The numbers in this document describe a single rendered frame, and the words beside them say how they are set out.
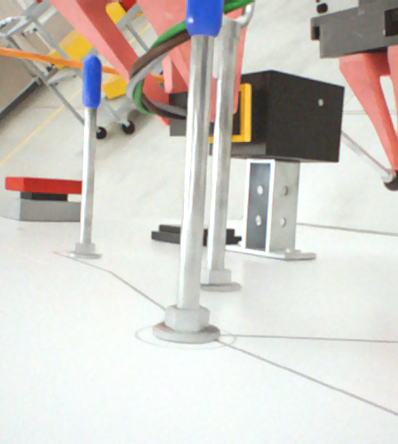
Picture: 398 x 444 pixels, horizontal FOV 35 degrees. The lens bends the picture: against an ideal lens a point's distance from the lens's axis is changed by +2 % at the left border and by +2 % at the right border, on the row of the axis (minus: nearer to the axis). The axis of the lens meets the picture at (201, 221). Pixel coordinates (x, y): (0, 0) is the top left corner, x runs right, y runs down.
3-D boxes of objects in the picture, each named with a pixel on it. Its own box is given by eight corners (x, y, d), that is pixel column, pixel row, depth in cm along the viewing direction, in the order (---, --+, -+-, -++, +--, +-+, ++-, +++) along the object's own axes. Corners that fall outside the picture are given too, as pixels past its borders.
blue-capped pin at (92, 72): (108, 257, 27) (117, 56, 27) (77, 258, 26) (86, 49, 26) (91, 253, 28) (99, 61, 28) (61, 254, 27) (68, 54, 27)
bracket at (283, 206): (316, 258, 32) (322, 160, 32) (284, 259, 30) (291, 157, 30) (252, 248, 35) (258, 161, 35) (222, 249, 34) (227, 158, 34)
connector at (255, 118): (279, 135, 31) (280, 94, 30) (208, 134, 27) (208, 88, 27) (236, 137, 33) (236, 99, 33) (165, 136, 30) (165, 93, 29)
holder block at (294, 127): (339, 163, 33) (346, 85, 33) (265, 155, 29) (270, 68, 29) (280, 163, 36) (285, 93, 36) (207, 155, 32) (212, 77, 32)
